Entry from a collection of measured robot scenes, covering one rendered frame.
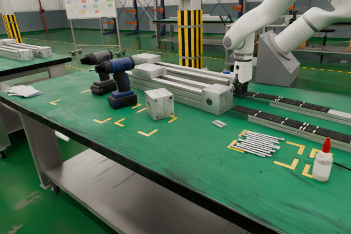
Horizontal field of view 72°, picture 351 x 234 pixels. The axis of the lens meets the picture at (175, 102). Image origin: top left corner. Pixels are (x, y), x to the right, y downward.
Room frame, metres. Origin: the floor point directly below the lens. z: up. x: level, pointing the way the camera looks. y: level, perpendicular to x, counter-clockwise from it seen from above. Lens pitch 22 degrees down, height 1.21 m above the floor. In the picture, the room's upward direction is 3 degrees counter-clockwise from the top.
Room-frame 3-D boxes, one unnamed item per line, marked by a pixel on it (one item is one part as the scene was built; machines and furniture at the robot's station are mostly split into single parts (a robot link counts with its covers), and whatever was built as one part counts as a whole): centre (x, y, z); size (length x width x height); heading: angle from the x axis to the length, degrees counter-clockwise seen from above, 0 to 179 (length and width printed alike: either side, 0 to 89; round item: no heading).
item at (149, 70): (1.27, 0.14, 0.87); 0.16 x 0.11 x 0.07; 45
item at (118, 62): (1.04, 0.27, 0.89); 0.20 x 0.08 x 0.22; 124
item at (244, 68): (1.09, -0.32, 0.92); 0.10 x 0.07 x 0.11; 135
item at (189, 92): (1.27, 0.14, 0.82); 0.80 x 0.10 x 0.09; 45
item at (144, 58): (1.58, 0.18, 0.87); 0.16 x 0.11 x 0.07; 45
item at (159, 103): (0.94, 0.06, 0.83); 0.11 x 0.10 x 0.10; 114
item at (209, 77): (1.41, 0.00, 0.82); 0.80 x 0.10 x 0.09; 45
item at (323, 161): (0.50, -0.36, 0.84); 0.04 x 0.04 x 0.12
